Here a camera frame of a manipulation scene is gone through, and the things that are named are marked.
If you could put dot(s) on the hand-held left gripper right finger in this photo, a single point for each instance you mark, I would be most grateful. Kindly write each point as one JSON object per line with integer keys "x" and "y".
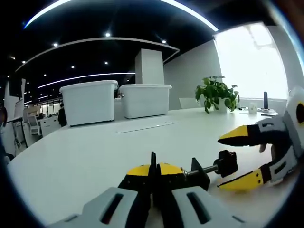
{"x": 221, "y": 215}

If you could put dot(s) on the person's right hand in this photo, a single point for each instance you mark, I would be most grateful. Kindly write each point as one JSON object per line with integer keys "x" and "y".
{"x": 263, "y": 148}

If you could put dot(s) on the black bottle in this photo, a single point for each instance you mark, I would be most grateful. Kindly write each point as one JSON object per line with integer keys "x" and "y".
{"x": 265, "y": 101}

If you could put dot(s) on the ceiling spotlights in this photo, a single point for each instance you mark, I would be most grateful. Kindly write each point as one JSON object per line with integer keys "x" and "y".
{"x": 107, "y": 34}

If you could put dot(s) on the dark wall monitor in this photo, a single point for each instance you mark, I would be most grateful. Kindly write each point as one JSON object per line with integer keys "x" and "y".
{"x": 16, "y": 88}

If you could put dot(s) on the black fixed fixture bracket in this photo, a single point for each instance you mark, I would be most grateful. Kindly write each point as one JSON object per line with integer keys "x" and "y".
{"x": 200, "y": 175}

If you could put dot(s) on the white chair back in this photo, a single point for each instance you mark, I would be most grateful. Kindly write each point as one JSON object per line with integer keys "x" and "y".
{"x": 187, "y": 103}

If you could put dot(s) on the tall white storage box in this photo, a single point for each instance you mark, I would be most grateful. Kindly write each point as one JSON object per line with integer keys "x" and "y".
{"x": 88, "y": 104}

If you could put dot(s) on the bright window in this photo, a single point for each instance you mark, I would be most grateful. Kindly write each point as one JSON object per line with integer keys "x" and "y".
{"x": 249, "y": 66}

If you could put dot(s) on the black retaining clip screw knob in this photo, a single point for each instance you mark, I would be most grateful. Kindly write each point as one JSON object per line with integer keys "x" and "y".
{"x": 225, "y": 164}

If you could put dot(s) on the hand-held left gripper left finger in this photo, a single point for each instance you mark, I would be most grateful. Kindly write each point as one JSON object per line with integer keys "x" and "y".
{"x": 92, "y": 209}

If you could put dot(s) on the green potted plant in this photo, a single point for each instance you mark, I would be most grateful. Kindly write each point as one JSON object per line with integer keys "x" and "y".
{"x": 213, "y": 90}

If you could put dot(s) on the black flat tray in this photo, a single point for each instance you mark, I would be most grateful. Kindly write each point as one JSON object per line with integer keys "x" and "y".
{"x": 269, "y": 114}

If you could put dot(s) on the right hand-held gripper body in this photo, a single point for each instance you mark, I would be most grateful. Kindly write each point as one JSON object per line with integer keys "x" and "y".
{"x": 291, "y": 104}

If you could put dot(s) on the white office chair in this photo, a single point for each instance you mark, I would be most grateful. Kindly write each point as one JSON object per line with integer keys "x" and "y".
{"x": 34, "y": 124}

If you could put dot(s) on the white square pillar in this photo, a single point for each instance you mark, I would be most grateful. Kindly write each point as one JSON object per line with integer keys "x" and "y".
{"x": 149, "y": 66}

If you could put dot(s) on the white desk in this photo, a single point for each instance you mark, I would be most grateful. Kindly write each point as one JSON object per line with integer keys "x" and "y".
{"x": 83, "y": 161}

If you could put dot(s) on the small white box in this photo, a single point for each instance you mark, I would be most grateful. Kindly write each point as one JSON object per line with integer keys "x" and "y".
{"x": 252, "y": 108}

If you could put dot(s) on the curved ceiling light strip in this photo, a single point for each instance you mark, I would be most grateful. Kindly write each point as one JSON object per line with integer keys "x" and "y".
{"x": 35, "y": 18}

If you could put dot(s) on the low white storage box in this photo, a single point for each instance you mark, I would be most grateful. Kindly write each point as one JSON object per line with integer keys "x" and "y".
{"x": 145, "y": 102}

